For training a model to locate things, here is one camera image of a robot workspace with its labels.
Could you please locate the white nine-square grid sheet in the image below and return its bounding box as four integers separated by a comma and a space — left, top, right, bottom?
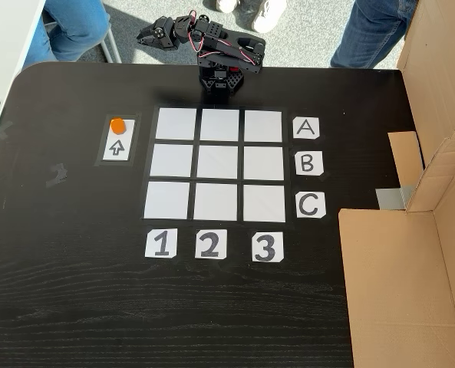
142, 106, 288, 224

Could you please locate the white metal leg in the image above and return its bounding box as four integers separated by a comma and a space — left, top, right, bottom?
97, 32, 123, 64

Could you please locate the person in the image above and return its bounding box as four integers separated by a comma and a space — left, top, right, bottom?
213, 0, 288, 35
329, 0, 420, 70
21, 0, 111, 70

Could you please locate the paper sheet with arrow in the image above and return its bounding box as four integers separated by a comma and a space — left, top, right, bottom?
102, 118, 136, 162

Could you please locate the white furniture panel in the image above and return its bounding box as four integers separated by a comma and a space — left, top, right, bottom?
0, 0, 47, 169

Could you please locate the paper sheet letter A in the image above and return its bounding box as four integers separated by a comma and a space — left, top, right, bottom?
292, 117, 321, 140

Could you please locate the paper sheet letter B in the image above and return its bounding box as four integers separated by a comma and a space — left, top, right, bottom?
295, 151, 325, 176

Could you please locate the paper sheet number 1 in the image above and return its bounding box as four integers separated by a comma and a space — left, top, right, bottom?
144, 228, 178, 259

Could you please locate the paper sheet number 2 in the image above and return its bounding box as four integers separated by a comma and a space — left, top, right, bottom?
194, 228, 228, 260

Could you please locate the paper sheet letter C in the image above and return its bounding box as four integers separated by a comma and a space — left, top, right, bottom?
295, 191, 327, 219

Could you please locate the paper sheet number 3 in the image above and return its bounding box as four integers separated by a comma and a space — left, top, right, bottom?
251, 231, 285, 263

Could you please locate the brown cardboard screen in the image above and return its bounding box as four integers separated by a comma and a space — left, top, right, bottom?
338, 0, 455, 368

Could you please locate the red white servo cable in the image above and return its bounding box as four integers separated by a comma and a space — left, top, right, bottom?
187, 11, 209, 55

